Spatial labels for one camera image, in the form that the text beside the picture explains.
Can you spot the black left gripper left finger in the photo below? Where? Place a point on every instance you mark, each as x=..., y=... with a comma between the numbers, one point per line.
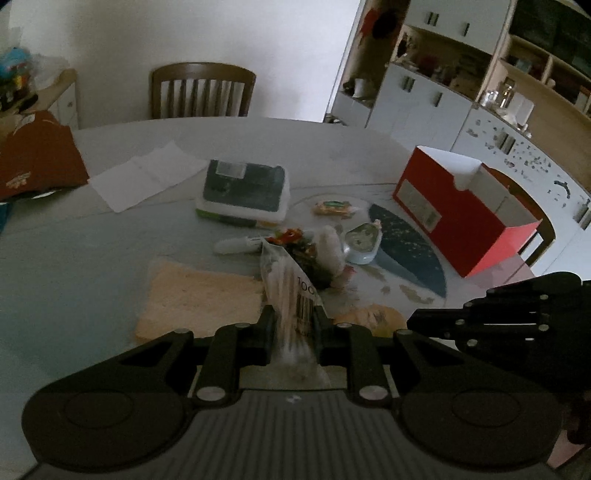
x=239, y=346

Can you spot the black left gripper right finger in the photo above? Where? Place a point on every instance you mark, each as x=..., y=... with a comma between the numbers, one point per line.
x=356, y=350

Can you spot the clear bag of cotton swabs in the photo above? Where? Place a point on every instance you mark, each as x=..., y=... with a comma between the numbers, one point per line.
x=293, y=298

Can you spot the tan sponge block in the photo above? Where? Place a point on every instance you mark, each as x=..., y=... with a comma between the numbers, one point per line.
x=181, y=297

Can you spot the white fluffy plush toy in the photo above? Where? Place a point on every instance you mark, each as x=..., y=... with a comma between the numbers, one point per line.
x=329, y=250

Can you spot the white green tube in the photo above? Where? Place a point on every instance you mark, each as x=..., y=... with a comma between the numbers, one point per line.
x=239, y=245

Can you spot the light blue correction tape dispenser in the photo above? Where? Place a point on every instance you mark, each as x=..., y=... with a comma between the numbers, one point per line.
x=362, y=243

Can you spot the red orange plush keychain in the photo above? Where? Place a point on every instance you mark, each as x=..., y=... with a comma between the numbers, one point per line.
x=298, y=246

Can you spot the red cardboard shoe box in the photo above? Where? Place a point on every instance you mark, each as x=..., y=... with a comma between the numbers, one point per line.
x=470, y=216

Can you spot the snack bar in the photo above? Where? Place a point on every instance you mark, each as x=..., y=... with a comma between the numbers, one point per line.
x=342, y=209

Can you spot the dark green tissue pack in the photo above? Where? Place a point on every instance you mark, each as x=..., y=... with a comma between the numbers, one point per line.
x=243, y=193

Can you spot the white paper sheet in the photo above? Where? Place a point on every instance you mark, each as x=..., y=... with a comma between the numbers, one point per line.
x=143, y=177

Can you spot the white kettle on shelf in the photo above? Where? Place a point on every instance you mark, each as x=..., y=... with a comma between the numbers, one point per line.
x=361, y=88

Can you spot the dark red paper bag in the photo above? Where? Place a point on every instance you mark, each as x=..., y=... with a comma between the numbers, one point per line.
x=40, y=156

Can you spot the far wooden chair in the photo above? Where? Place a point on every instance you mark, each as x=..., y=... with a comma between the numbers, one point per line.
x=200, y=89

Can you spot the white drawer sideboard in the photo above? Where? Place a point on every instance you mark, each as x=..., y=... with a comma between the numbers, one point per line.
x=60, y=99

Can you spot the clutter on sideboard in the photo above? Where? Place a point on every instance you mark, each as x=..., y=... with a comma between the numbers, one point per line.
x=25, y=74

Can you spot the white wall cabinet unit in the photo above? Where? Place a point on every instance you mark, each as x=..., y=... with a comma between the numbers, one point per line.
x=461, y=76

